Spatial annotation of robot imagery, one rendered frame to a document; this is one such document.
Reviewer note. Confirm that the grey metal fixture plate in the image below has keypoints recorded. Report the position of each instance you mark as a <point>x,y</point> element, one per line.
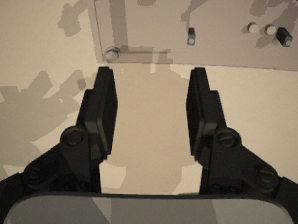
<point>222,34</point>

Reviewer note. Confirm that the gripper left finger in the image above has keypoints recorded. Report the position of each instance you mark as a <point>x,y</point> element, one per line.
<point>77,157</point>

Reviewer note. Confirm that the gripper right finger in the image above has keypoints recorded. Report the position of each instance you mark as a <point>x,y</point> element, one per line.
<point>220,148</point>

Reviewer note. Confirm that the beige rectangular block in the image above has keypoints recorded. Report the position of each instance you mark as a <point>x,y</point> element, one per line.
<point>157,25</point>

